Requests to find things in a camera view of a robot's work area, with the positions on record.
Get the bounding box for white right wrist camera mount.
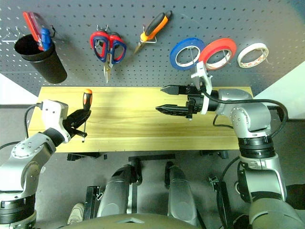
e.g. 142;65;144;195
190;61;213;115

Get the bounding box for red handled scissors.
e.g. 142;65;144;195
90;31;127;84

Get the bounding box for black table crossbar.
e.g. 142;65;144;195
128;154;176;162

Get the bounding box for orange black handled screwdriver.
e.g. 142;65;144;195
82;89;93;143

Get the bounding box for black metal bracket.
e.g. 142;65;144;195
208;175;234;229
83;186;103;220

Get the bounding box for red tape roll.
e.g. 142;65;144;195
198;38;237;71

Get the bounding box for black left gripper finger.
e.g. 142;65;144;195
72;128;88;137
68;109;92;128

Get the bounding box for white sneaker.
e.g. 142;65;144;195
67;202;85;225

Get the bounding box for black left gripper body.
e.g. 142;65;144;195
62;115;77;143

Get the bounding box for red utility knife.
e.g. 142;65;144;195
22;11;47;51

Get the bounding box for black plastic cup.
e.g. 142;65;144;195
13;34;68;84

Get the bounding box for grey robot torso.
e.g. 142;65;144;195
57;213;203;229

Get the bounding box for grey rounded robot leg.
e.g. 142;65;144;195
97;164;134;218
166;166;199;226

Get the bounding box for orange black needle-nose pliers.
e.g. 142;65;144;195
132;10;173;55

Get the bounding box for blue marker pen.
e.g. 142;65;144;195
40;28;53;51

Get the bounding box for black table foot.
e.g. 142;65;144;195
66;152;101;162

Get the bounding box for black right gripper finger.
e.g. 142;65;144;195
155;104;188;116
160;85;189;95

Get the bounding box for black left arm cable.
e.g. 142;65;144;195
0;102;44;151

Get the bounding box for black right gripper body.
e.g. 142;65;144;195
186;84;205;120

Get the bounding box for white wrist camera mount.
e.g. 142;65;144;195
40;99;70;144
190;61;213;115

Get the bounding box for white tape roll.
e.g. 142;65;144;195
237;42;269;69

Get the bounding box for metal wire pegboard hook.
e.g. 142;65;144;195
2;26;21;44
96;23;110;33
142;25;158;45

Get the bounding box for grey metal pegboard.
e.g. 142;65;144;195
0;0;305;97

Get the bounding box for blue tape roll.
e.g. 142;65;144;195
169;37;205;72

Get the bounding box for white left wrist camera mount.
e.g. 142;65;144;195
40;99;70;144

